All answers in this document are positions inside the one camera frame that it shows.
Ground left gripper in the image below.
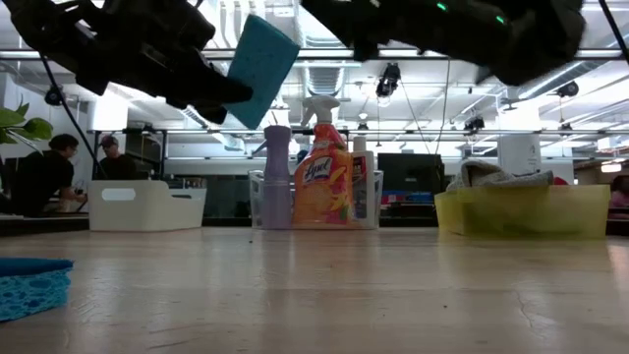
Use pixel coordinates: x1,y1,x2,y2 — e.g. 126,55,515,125
2,0,255,126

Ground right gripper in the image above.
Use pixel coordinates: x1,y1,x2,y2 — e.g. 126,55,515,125
300,0,588,88

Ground blue two-tone sponge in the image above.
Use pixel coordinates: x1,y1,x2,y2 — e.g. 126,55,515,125
0,258,75,324
223,13,302,131

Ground purple spray bottle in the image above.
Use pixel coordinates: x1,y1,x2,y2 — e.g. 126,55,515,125
253,125,294,231

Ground small white bottle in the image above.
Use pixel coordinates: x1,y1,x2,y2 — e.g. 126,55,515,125
351,136,376,223

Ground orange Lysol spray bottle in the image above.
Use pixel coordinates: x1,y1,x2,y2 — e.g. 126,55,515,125
292,94,357,229

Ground grey waffle cloth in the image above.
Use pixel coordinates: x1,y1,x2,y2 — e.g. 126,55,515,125
445,159,555,193

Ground person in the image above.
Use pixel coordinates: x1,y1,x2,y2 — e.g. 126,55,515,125
9,133,88,218
95,135,140,181

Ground white plastic bin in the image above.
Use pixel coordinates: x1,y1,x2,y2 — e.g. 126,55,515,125
86,179,208,233

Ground black cabinet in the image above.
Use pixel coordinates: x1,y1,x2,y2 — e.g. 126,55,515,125
376,152,446,218

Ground green plant leaves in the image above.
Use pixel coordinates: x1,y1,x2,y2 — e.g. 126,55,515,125
0,101,55,147

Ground clear plastic bin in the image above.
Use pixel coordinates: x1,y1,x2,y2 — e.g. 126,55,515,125
248,169,385,231

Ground white column device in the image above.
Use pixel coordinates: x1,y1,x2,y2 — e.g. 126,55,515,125
496,135,543,176

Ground yellow translucent plastic bin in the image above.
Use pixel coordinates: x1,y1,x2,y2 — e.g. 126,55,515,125
433,184,611,241

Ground black overhead frame beam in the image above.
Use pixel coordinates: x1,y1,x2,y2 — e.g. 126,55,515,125
0,47,629,62

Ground black background rig frame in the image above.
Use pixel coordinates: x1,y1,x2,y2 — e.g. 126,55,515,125
87,126,629,181

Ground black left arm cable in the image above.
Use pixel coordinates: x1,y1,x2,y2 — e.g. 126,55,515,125
37,52,107,179

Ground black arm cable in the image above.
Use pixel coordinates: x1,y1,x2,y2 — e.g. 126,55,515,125
598,0,629,51
37,52,107,179

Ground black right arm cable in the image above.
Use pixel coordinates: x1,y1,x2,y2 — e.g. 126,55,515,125
598,0,629,51

